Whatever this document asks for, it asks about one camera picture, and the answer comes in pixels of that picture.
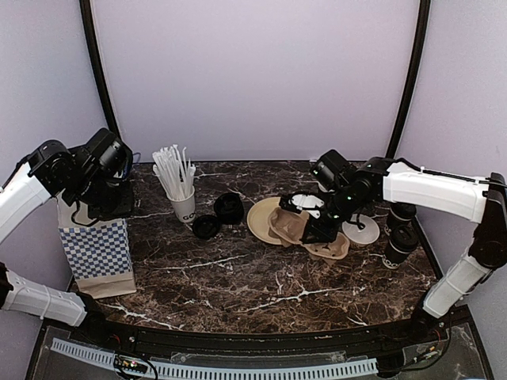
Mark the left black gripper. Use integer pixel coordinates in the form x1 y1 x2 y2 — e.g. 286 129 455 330
70 169 134 221

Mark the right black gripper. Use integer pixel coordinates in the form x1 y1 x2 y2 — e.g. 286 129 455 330
302 184 367 243

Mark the cardboard cup carrier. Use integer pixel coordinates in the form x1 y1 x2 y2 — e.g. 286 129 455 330
268 207 350 265

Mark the blue checkered paper bag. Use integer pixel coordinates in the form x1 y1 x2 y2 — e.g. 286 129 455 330
57 152 142 300

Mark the black paper coffee cup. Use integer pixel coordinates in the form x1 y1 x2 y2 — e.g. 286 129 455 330
382 243 412 270

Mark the stack of black lids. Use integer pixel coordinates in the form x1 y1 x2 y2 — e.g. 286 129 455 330
213 192 244 225

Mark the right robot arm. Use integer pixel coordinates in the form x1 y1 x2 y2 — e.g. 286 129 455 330
289 150 506 344

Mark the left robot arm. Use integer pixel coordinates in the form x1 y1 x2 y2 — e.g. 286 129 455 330
1 128 135 345

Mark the white ceramic bowl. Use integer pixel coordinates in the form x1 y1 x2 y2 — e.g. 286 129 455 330
341 214 380 248

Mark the cream round plate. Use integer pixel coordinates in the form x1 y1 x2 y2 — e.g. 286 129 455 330
246 197 290 247

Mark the wrapped white straws bundle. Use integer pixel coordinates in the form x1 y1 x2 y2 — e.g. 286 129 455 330
152 144 196 201

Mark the white cup holding straws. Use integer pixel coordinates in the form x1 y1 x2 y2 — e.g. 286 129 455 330
170 186 196 223

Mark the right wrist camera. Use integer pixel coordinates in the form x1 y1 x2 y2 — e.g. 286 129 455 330
279 193 325 219

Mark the white cable duct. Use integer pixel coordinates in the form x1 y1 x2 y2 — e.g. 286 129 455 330
51 338 379 379

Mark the right black frame post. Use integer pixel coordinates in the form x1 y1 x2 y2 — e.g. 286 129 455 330
385 0 431 158

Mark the black frame post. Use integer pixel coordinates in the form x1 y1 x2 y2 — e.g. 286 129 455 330
78 0 120 137
385 0 431 158

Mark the left black frame post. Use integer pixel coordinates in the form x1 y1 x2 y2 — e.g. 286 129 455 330
78 0 120 137

